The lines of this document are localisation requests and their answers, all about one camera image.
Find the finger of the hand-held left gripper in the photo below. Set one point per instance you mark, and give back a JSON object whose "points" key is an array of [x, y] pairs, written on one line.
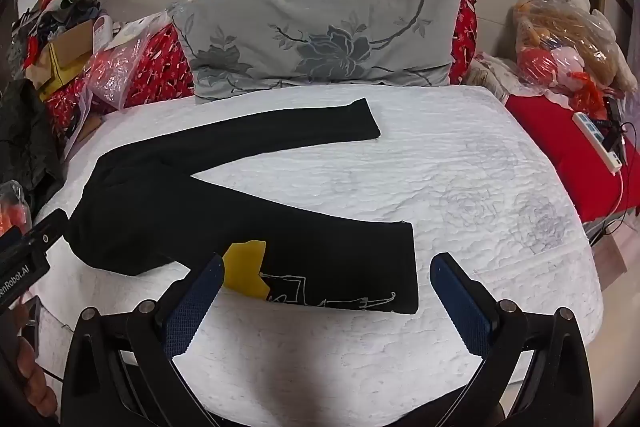
{"points": [[47, 229]]}

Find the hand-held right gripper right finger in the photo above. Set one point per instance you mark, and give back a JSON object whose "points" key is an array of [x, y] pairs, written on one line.
{"points": [[462, 307]]}

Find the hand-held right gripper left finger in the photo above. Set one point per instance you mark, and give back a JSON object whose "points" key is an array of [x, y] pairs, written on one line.
{"points": [[192, 307]]}

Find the black pants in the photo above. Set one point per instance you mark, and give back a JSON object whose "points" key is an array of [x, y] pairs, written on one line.
{"points": [[200, 197]]}

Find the person's left hand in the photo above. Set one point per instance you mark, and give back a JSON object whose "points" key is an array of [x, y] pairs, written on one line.
{"points": [[37, 382]]}

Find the orange plastic bag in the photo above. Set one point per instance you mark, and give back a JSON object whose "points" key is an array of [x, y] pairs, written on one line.
{"points": [[11, 207]]}

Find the dark green jacket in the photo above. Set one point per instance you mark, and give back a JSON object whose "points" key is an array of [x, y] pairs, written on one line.
{"points": [[25, 142]]}

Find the brown cardboard piece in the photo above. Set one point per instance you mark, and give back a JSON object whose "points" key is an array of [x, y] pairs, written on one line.
{"points": [[610, 259]]}

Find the clear plastic bag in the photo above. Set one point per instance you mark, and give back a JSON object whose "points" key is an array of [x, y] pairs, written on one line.
{"points": [[117, 67]]}

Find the cardboard box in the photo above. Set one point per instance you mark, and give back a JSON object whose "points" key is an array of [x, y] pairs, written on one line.
{"points": [[67, 52]]}

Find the red sheet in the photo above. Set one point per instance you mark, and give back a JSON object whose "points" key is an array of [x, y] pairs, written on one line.
{"points": [[570, 157]]}

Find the red floral quilt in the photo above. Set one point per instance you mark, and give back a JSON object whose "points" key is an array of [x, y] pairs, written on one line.
{"points": [[155, 67]]}

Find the white power strip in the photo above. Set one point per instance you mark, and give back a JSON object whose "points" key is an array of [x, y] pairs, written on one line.
{"points": [[597, 139]]}

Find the pile of clothes and box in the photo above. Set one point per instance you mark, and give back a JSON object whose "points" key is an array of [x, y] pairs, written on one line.
{"points": [[57, 14]]}

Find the plastic bag of plush toys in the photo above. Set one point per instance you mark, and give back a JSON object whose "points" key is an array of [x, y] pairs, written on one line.
{"points": [[570, 42]]}

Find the grey floral pillow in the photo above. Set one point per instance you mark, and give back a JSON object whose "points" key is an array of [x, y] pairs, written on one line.
{"points": [[320, 37]]}

